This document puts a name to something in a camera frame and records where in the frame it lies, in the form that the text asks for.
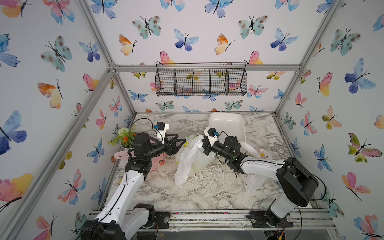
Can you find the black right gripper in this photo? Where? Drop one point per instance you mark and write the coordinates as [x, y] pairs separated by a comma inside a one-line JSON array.
[[207, 147]]

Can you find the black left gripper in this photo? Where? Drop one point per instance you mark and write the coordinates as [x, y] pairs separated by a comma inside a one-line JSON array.
[[172, 150]]

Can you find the lemon print plastic bag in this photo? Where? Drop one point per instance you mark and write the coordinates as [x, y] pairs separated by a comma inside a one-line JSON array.
[[191, 159]]

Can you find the pink plastic bag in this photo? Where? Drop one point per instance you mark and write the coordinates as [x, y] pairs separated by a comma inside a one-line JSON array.
[[156, 162]]

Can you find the clear white plastic bag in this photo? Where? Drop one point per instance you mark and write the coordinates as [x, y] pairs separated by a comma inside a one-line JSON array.
[[255, 172]]

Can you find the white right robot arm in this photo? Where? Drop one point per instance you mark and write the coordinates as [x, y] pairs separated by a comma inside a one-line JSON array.
[[298, 184]]

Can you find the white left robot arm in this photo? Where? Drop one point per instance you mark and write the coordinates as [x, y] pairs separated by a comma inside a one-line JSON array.
[[113, 222]]

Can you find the white rectangular tray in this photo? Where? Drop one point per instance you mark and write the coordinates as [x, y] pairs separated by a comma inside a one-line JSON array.
[[232, 124]]

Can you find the potted flower plant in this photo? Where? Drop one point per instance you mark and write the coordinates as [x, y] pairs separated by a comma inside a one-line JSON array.
[[124, 137]]

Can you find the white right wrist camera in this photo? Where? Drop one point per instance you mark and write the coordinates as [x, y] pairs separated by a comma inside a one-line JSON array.
[[212, 135]]

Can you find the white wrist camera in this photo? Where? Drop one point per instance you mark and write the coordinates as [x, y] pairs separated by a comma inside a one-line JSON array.
[[212, 135], [161, 129]]

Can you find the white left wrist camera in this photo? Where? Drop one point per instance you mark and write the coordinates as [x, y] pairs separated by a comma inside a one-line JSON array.
[[161, 129]]

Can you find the black wire wall basket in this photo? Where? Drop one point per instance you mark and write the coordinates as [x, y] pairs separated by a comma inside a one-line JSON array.
[[201, 79]]

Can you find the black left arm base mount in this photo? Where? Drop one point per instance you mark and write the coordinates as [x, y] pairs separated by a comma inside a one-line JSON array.
[[156, 219]]

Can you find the aluminium front rail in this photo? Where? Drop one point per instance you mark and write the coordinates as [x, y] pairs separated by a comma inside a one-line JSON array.
[[206, 220]]

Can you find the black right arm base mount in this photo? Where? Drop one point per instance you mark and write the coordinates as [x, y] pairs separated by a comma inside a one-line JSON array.
[[267, 219]]

